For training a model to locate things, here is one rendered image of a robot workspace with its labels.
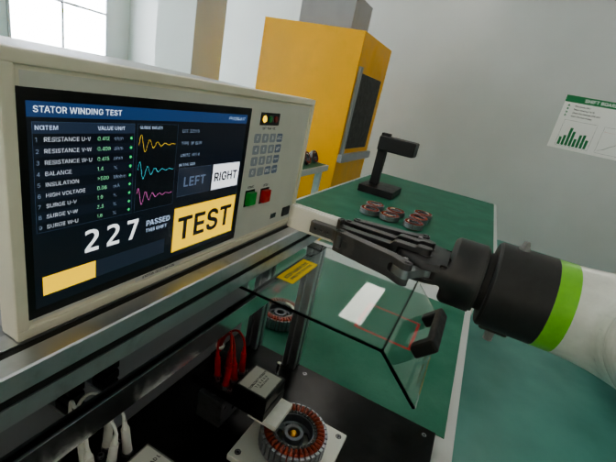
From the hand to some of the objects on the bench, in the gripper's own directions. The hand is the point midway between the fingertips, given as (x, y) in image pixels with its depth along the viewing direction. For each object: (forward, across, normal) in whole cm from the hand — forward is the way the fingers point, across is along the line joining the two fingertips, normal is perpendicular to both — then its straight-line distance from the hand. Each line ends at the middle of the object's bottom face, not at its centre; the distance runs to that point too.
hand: (314, 222), depth 48 cm
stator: (-3, +4, -40) cm, 40 cm away
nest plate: (-3, +4, -41) cm, 41 cm away
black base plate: (-1, -8, -43) cm, 44 cm away
